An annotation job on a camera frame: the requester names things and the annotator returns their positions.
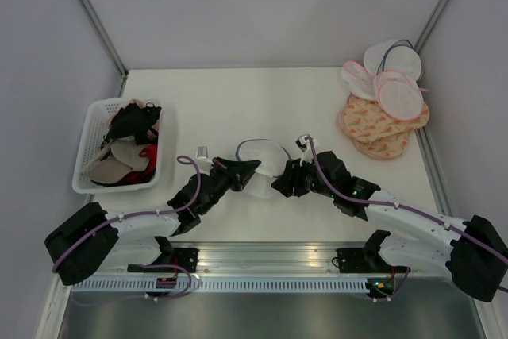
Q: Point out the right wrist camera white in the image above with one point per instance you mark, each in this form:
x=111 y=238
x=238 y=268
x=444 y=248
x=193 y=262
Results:
x=303 y=143

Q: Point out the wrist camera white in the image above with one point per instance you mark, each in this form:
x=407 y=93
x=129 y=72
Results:
x=303 y=143
x=202 y=158

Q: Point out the pink trimmed mesh bag front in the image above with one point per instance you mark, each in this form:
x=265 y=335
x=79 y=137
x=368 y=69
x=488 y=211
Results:
x=398 y=95

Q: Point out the white plastic basket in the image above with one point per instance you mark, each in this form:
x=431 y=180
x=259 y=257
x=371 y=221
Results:
x=93 y=145

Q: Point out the floral orange laundry bag upper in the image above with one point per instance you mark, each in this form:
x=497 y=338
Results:
x=365 y=121

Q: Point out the aluminium rail front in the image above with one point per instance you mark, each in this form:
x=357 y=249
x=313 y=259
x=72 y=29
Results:
x=241 y=258

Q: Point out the pink trimmed mesh bag back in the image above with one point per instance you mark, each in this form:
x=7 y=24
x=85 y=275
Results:
x=359 y=80

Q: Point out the left arm base black plate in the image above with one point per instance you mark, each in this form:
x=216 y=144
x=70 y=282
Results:
x=186 y=257

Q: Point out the red bra in basket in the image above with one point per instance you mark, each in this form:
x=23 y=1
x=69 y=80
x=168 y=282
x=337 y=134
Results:
x=145 y=176

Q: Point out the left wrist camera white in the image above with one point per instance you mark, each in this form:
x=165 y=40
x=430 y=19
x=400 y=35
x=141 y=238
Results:
x=202 y=158

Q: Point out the floral orange laundry bag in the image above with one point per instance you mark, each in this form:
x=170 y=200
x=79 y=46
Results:
x=365 y=121
x=385 y=148

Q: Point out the beige bra in basket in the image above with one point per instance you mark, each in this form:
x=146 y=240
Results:
x=121 y=160

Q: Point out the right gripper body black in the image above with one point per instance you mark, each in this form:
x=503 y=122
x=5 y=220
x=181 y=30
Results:
x=305 y=178

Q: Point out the black bra in basket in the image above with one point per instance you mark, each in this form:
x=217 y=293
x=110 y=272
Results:
x=137 y=122

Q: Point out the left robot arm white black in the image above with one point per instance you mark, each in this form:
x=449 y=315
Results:
x=93 y=238

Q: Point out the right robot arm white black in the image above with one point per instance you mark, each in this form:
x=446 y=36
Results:
x=470 y=253

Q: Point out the white mesh laundry bag blue trim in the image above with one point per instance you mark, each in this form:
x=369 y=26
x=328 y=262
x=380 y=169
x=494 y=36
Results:
x=272 y=157

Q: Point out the pink trimmed mesh bag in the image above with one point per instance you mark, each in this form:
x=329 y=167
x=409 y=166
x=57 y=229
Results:
x=398 y=95
x=359 y=80

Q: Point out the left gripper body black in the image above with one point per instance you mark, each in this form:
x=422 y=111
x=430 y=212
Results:
x=224 y=177

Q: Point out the white mesh bag blue zipper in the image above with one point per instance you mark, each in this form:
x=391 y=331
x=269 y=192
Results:
x=393 y=55

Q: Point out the white slotted cable duct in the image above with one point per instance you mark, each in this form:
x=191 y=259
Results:
x=347 y=285

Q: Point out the left aluminium frame post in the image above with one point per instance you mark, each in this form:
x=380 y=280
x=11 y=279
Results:
x=103 y=36

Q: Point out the floral orange laundry bag lower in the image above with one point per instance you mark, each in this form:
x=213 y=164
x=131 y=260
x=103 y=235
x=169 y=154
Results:
x=385 y=148

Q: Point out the right arm base black plate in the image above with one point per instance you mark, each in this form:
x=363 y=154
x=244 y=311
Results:
x=351 y=260

